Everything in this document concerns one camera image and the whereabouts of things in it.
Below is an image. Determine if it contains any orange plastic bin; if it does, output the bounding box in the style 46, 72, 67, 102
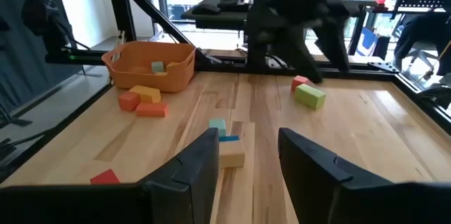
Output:
101, 40, 197, 94

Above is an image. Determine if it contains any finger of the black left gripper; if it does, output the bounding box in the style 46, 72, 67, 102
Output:
315, 25, 352, 75
281, 32, 323, 85

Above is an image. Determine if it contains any dark desk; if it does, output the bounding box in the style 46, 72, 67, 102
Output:
180, 0, 268, 31

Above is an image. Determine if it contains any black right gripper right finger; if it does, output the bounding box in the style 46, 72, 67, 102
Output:
278, 128, 451, 224

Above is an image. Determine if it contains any black hanging bag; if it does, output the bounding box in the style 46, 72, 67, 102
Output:
20, 0, 73, 54

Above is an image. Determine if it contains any yellow rectangular block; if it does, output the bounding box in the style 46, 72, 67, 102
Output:
128, 85, 162, 104

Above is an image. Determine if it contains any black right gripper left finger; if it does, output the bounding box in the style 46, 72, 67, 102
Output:
0, 128, 219, 224

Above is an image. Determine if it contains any red rectangular block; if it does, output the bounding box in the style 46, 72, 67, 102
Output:
89, 168, 121, 185

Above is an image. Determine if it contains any green rectangular block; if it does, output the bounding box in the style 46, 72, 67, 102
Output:
294, 83, 327, 111

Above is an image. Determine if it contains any orange-red rectangular block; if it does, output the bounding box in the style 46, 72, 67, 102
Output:
135, 101, 170, 118

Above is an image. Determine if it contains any tan rectangular block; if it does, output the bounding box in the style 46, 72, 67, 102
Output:
218, 139, 246, 170

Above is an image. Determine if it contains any black keyboard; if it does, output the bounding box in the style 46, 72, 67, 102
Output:
216, 0, 253, 11

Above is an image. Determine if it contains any blue chair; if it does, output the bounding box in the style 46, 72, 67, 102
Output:
354, 26, 380, 58

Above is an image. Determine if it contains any person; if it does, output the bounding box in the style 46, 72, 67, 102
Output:
393, 11, 451, 77

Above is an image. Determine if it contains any black computer mouse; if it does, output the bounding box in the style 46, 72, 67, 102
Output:
192, 4, 222, 16

